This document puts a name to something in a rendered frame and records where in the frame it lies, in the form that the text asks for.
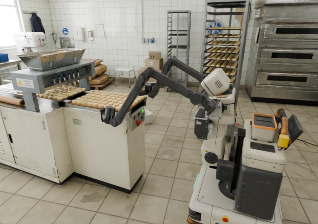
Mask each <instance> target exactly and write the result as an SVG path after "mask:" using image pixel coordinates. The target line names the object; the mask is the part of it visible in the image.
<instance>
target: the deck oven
mask: <svg viewBox="0 0 318 224"><path fill-rule="evenodd" d="M254 9H256V11H255V18H254V24H253V31H252V37H251V44H250V50H249V57H248V63H247V72H246V79H245V86H246V91H247V93H248V96H249V98H250V100H251V102H264V103H277V104H290V105H303V106H316V107H318V0H257V1H255V6H254ZM259 25H260V26H259ZM258 27H259V33H258V38H257V43H255V36H256V32H257V29H258Z"/></svg>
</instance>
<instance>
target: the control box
mask: <svg viewBox="0 0 318 224"><path fill-rule="evenodd" d="M142 110H144V107H140V108H139V109H137V110H136V111H134V112H133V113H132V114H131V117H130V118H129V127H130V131H133V130H134V129H135V128H136V127H138V125H140V124H141V123H142V122H143V121H144V120H145V116H144V112H142ZM138 113H140V115H139V116H138ZM134 116H135V119H134ZM141 116H143V119H141ZM136 120H138V123H137V124H136Z"/></svg>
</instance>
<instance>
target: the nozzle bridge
mask: <svg viewBox="0 0 318 224"><path fill-rule="evenodd" d="M75 68H76V69H75ZM80 68H81V71H80ZM71 70H72V72H74V73H75V75H76V70H78V71H79V73H80V72H81V74H79V77H77V75H76V76H75V78H73V76H72V72H71ZM66 71H67V72H66ZM60 72H62V74H64V75H65V77H67V73H70V76H72V77H71V79H70V80H69V79H68V77H67V78H66V81H63V79H62V74H61V73H60ZM9 73H10V77H11V81H12V85H13V88H14V90H19V91H22V93H23V97H24V101H25V105H26V109H27V110H28V111H33V112H38V111H40V109H39V105H38V100H37V96H36V93H37V94H43V93H45V91H47V90H51V89H54V88H57V87H60V86H63V85H66V84H69V83H72V82H75V81H78V80H80V83H79V87H80V88H87V89H89V90H90V85H89V78H88V77H90V76H92V77H93V76H95V75H96V72H95V64H94V62H93V61H80V63H76V64H72V65H68V66H63V67H59V68H55V69H51V70H46V71H33V70H30V69H29V68H28V69H23V70H19V71H14V72H9ZM56 74H57V77H56ZM58 75H59V76H60V79H62V80H61V83H59V82H58V79H57V78H58ZM53 77H54V79H55V81H56V80H57V81H56V82H55V83H56V84H53Z"/></svg>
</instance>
